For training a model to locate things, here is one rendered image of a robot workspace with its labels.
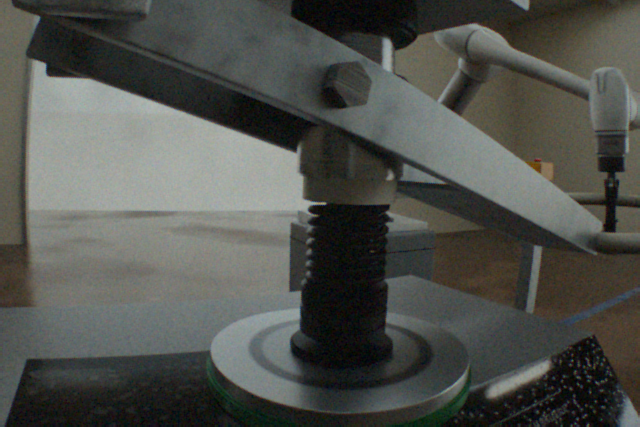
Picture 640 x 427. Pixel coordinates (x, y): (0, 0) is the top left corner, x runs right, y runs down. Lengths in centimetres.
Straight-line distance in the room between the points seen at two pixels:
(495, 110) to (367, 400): 793
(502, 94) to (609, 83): 731
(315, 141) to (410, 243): 125
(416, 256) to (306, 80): 136
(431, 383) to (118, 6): 29
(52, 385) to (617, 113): 109
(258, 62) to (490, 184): 22
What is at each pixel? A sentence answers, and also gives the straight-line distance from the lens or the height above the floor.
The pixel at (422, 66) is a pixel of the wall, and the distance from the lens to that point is 701.
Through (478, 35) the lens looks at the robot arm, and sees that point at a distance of 133.
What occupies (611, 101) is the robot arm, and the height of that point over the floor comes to 120.
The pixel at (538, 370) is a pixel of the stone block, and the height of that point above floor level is 84.
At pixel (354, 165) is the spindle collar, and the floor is 102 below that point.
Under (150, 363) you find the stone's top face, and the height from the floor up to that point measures 85.
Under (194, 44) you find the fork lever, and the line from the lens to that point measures 22.
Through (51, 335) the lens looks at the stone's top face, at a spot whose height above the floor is 85.
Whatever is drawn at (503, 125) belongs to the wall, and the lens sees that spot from 829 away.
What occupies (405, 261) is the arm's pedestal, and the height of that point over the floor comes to 70.
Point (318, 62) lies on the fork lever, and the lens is 25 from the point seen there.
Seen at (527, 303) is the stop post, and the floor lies 40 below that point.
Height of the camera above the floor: 103
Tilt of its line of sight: 3 degrees down
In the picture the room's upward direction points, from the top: 2 degrees clockwise
